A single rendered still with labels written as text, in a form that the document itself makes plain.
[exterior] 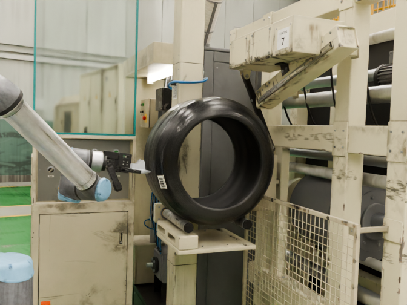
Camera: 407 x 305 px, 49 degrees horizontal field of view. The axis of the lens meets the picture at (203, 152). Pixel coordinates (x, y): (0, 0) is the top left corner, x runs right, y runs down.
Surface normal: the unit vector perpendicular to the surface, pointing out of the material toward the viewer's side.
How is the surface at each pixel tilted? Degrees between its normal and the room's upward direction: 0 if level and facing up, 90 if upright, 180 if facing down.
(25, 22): 90
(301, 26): 90
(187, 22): 90
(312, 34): 90
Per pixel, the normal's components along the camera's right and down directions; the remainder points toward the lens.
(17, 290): 0.69, 0.00
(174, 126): -0.30, -0.40
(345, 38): 0.35, -0.25
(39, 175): 0.36, 0.06
